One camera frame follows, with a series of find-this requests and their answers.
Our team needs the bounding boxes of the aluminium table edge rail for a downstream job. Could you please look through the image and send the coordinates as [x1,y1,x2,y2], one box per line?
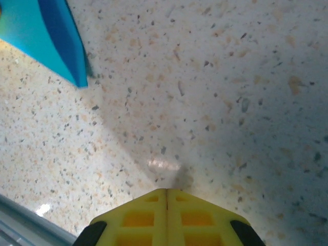
[0,193,77,246]

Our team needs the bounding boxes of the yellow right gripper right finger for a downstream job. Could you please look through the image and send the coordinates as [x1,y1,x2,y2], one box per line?
[166,188,266,246]

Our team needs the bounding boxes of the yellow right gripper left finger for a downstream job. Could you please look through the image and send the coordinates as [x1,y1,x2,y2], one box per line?
[73,188,169,246]

